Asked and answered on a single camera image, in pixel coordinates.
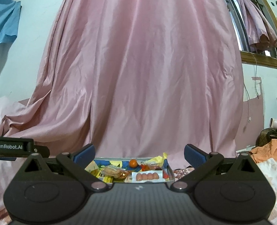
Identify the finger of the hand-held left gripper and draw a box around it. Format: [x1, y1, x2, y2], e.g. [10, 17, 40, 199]
[33, 145, 50, 160]

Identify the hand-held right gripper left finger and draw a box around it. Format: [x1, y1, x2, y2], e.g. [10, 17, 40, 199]
[17, 143, 108, 191]

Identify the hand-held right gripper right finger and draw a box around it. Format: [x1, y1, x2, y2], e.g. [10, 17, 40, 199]
[171, 144, 262, 191]

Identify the beige orange pastry packet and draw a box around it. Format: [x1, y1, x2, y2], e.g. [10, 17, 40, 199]
[84, 162, 100, 174]

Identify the grey cardboard box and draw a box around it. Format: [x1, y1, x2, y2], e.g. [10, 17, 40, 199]
[84, 157, 176, 183]

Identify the white round pastry packet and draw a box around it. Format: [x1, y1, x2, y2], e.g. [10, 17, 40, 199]
[103, 165, 123, 179]

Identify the small brown snack packet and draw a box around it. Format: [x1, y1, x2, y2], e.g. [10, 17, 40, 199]
[118, 171, 132, 180]

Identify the pale pink quilt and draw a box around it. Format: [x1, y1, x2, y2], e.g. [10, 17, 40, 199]
[0, 96, 36, 218]

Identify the blue yellow lining paper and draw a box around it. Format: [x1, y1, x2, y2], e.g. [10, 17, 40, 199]
[94, 152, 169, 169]

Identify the brown woven bag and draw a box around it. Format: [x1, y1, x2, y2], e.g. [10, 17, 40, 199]
[256, 128, 277, 149]

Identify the orange cloth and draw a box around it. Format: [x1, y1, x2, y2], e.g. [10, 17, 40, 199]
[250, 139, 277, 163]

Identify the large pink curtain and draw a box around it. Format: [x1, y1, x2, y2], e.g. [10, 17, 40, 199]
[0, 0, 244, 158]

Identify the blue cloth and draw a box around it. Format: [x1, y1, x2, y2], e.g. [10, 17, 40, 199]
[0, 0, 22, 52]

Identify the pink window curtain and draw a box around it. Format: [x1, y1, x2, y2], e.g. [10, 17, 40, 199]
[219, 0, 277, 53]

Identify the wooden window frame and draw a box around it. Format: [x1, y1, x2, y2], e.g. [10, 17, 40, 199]
[219, 0, 277, 71]

